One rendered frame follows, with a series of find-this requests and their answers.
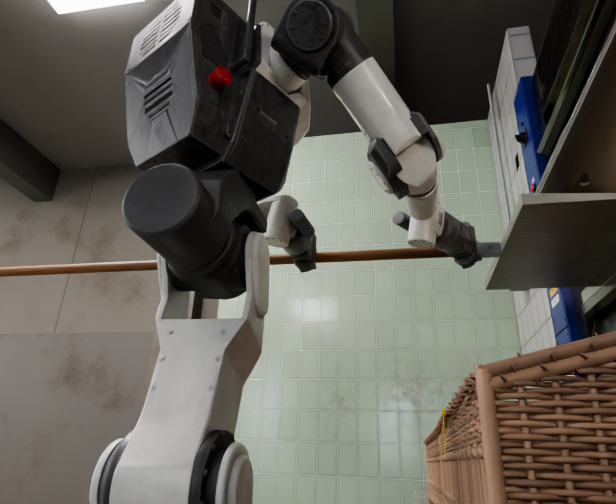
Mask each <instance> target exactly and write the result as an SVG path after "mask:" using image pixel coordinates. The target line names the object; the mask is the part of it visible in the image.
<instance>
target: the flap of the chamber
mask: <svg viewBox="0 0 616 504"><path fill-rule="evenodd" d="M582 178H587V179H589V184H587V185H585V186H583V185H581V184H580V180H581V179H582ZM537 193H616V21H615V23H614V25H613V28H612V30H611V32H610V34H609V36H608V39H607V41H606V43H605V45H604V47H603V50H602V52H601V54H600V56H599V58H598V61H597V63H596V65H595V67H594V69H593V72H592V74H591V76H590V78H589V80H588V83H587V85H586V87H585V89H584V91H583V94H582V96H581V98H580V100H579V102H578V105H577V107H576V109H575V111H574V113H573V116H572V118H571V120H570V122H569V124H568V127H567V129H566V131H565V133H564V135H563V137H562V140H561V142H560V144H559V146H558V148H557V151H556V153H555V155H554V157H553V159H552V162H551V164H550V166H549V168H548V170H547V173H546V175H545V177H544V179H543V181H542V184H541V186H540V188H539V190H538V192H537Z"/></svg>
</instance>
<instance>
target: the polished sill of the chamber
mask: <svg viewBox="0 0 616 504"><path fill-rule="evenodd" d="M615 274H616V257H615V258H614V259H613V260H612V261H611V262H610V263H609V264H608V265H607V266H606V267H605V268H604V269H603V270H602V271H601V272H600V273H599V274H598V275H597V276H596V278H595V279H594V280H593V281H592V282H591V283H590V284H589V285H588V286H587V287H586V288H585V289H584V290H583V291H582V292H581V293H580V295H581V300H582V304H584V303H585V302H587V301H588V300H589V299H590V298H591V297H592V296H593V295H594V294H595V293H596V292H597V291H598V290H599V289H600V288H601V287H602V286H603V285H605V284H606V283H607V282H608V281H609V280H610V279H611V278H612V277H613V276H614V275H615Z"/></svg>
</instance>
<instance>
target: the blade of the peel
mask: <svg viewBox="0 0 616 504"><path fill-rule="evenodd" d="M500 248H501V254H500V256H499V257H495V258H494V261H493V263H492V265H491V268H490V270H489V273H488V275H487V277H486V280H485V290H501V289H534V288H567V287H587V286H588V285H589V284H590V283H591V282H592V281H593V280H594V279H595V278H596V276H597V275H598V274H599V273H600V272H601V271H602V270H603V269H604V268H605V267H606V266H607V265H608V264H609V263H610V262H611V261H612V260H613V259H614V258H615V257H616V193H521V195H520V197H519V200H518V202H517V205H516V207H515V210H514V212H513V214H512V217H511V219H510V222H509V224H508V227H507V229H506V231H505V234H504V236H503V239H502V241H501V244H500Z"/></svg>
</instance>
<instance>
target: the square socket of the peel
mask: <svg viewBox="0 0 616 504"><path fill-rule="evenodd" d="M476 245H477V253H478V254H479V255H480V256H481V257H482V258H492V257H499V256H500V254H501V248H500V242H484V243H476Z"/></svg>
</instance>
